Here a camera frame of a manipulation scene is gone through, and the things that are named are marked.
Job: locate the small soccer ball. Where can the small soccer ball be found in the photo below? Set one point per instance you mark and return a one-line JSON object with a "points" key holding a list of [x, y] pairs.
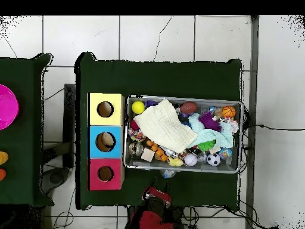
{"points": [[214, 160]]}

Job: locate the dark green side table cloth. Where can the dark green side table cloth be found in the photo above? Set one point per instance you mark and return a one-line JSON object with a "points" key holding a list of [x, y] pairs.
{"points": [[21, 138]]}

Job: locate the white ball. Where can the white ball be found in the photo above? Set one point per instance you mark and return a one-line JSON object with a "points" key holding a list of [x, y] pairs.
{"points": [[190, 160]]}

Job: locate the brown toy football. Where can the brown toy football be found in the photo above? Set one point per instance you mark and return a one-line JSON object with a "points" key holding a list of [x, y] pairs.
{"points": [[188, 108]]}

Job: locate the clear mesh bin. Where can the clear mesh bin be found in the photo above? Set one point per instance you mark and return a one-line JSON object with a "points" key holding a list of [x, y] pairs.
{"points": [[183, 168]]}

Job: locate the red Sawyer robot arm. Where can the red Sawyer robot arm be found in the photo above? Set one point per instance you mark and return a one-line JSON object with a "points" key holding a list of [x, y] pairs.
{"points": [[155, 220]]}

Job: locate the magenta plate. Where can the magenta plate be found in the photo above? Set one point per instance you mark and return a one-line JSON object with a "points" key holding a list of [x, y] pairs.
{"points": [[7, 107]]}

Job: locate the small wooden block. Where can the small wooden block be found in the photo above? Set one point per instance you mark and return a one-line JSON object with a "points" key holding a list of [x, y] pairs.
{"points": [[147, 155]]}

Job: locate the green spiky ball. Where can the green spiky ball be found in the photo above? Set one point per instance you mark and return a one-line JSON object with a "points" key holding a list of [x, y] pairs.
{"points": [[206, 145]]}

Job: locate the clear plastic packet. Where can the clear plastic packet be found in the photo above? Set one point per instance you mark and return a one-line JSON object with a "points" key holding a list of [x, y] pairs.
{"points": [[167, 174]]}

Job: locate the purple spiky toy with eyes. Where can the purple spiky toy with eyes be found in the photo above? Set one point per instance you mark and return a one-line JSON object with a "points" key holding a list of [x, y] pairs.
{"points": [[209, 121]]}

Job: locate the yellow ball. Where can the yellow ball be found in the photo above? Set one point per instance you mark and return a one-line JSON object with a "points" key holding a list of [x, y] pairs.
{"points": [[138, 107]]}

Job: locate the mint green cloth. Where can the mint green cloth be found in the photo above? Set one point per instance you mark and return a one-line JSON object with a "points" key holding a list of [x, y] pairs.
{"points": [[214, 137]]}

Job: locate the cream yellow cloth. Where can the cream yellow cloth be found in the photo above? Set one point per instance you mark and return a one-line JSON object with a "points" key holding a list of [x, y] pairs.
{"points": [[163, 125]]}

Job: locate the orange toy basketball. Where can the orange toy basketball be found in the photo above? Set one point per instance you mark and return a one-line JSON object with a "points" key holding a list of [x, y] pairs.
{"points": [[228, 111]]}

